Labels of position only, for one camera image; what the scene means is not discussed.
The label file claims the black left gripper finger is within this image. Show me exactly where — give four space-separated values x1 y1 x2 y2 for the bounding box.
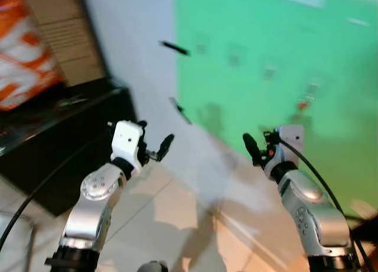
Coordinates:
155 133 176 162

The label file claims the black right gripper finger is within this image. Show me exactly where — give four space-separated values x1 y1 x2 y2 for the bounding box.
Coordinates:
242 132 261 166

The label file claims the black clip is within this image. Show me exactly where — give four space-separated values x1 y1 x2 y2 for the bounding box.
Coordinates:
168 96 193 125
159 40 191 56

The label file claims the small orange hanging item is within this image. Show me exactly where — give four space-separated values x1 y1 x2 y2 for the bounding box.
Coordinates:
297 95 314 111

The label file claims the black cabinet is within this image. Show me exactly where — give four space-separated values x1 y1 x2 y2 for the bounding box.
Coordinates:
0 77 140 218

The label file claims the green board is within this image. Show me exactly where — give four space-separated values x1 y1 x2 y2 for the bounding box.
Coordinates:
173 0 378 221

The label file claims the black furniture corner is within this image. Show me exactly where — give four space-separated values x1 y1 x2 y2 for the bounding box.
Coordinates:
345 215 378 247

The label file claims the brown cardboard box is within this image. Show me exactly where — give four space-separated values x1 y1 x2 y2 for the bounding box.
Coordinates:
20 0 108 88

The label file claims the orange and white bag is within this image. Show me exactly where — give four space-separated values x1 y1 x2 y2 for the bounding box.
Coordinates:
0 0 66 112

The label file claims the short white tape strip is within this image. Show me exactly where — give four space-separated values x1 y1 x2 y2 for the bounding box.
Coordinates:
348 17 371 28

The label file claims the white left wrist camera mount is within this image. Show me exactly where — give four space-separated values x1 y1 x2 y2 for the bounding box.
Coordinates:
110 120 148 167

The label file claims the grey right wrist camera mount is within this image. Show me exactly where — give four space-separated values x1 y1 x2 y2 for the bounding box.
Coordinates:
273 125 305 167

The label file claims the small clear wall hook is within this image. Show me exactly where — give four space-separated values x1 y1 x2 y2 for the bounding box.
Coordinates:
229 49 242 67
263 64 276 81
305 80 320 96
195 40 208 56

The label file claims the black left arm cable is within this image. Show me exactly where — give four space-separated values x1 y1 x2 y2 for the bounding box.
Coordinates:
0 129 114 252

